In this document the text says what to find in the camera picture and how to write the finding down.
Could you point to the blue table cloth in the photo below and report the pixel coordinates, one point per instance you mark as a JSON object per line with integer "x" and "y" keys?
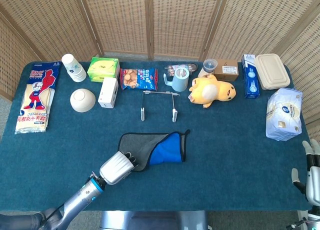
{"x": 225, "y": 160}

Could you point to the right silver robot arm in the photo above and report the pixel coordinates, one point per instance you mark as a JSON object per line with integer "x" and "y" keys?
{"x": 311, "y": 221}

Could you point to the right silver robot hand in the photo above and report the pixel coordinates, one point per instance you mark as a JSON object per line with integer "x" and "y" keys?
{"x": 313, "y": 182}

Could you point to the stack of paper cups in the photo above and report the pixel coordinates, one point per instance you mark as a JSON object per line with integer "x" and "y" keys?
{"x": 75, "y": 70}

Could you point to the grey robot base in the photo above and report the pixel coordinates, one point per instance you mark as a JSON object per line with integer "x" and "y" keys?
{"x": 155, "y": 221}

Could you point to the white cardboard box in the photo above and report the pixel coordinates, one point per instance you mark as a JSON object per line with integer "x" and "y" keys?
{"x": 107, "y": 92}

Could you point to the upturned beige bowl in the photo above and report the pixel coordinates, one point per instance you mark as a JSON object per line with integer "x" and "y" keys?
{"x": 82, "y": 100}

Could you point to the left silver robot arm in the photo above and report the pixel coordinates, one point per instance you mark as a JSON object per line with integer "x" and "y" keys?
{"x": 75, "y": 202}

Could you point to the rubber gloves package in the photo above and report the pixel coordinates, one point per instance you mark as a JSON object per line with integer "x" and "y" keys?
{"x": 35, "y": 97}

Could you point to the blue and white box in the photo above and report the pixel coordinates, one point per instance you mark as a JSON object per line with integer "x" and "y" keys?
{"x": 250, "y": 80}

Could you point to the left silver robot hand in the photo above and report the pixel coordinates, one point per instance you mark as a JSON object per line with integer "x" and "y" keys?
{"x": 115, "y": 168}

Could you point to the blue biscuit bag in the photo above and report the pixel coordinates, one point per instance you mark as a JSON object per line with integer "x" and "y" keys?
{"x": 140, "y": 78}

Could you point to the light blue mug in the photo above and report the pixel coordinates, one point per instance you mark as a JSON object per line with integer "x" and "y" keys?
{"x": 181, "y": 81}

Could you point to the woven folding screen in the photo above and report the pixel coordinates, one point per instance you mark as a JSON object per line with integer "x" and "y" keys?
{"x": 120, "y": 20}

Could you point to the brown cardboard box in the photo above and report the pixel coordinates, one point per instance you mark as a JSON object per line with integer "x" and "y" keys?
{"x": 226, "y": 71}

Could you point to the grey and blue cloth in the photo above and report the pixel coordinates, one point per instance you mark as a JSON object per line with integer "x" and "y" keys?
{"x": 165, "y": 152}

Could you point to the tissue paper pack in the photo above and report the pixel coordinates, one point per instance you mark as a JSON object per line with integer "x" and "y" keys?
{"x": 283, "y": 115}

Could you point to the jar with clear lid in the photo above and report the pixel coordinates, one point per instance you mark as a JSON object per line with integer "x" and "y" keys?
{"x": 210, "y": 66}

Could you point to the green tissue box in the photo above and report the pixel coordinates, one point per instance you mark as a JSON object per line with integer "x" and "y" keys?
{"x": 102, "y": 67}

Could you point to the beige lidded food container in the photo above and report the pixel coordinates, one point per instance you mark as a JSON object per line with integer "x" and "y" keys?
{"x": 272, "y": 71}

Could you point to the yellow plush toy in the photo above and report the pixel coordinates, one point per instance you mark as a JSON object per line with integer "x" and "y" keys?
{"x": 212, "y": 90}

